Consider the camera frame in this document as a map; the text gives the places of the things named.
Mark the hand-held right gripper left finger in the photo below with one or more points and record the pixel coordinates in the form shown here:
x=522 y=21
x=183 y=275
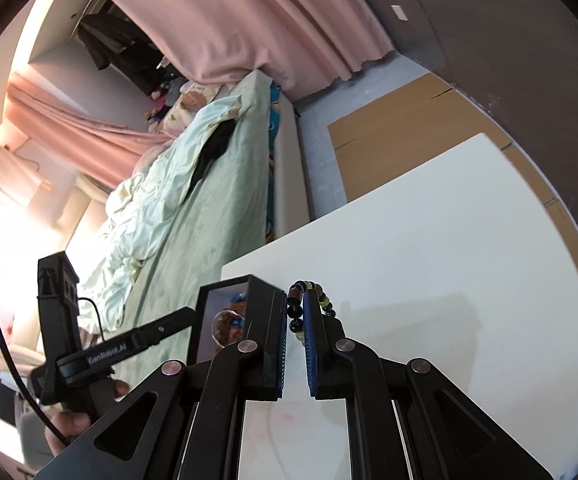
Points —
x=283 y=360

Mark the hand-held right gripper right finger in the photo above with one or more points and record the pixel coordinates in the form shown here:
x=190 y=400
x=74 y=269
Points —
x=310 y=350

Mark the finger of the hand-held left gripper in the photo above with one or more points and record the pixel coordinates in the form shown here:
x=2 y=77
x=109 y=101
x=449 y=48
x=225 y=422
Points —
x=164 y=329

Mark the black jewelry box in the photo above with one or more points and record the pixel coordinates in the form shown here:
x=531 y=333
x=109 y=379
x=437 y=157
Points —
x=256 y=292

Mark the person's left hand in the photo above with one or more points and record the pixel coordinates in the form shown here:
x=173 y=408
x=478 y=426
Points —
x=69 y=425

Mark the bed with green duvet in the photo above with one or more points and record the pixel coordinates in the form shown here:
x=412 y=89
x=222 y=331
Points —
x=179 y=220

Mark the pink curtain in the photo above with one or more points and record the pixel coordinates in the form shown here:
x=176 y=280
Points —
x=94 y=130
x=269 y=20

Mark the black garment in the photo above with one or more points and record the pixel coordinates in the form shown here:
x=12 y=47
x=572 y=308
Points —
x=214 y=150

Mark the flattened cardboard sheet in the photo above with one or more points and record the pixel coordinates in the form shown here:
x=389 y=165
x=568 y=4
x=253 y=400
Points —
x=394 y=140

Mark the pile of stuffed toys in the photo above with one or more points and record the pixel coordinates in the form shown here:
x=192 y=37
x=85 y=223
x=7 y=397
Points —
x=189 y=102

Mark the blue printed bed sheet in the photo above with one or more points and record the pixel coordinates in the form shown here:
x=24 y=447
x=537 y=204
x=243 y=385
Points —
x=272 y=125

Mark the hanging dark clothes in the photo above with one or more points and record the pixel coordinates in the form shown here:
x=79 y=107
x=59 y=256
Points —
x=114 y=40

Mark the white bed frame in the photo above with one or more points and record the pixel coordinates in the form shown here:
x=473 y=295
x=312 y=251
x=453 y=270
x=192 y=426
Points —
x=289 y=185

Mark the white wall socket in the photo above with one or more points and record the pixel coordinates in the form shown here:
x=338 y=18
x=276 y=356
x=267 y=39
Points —
x=400 y=13

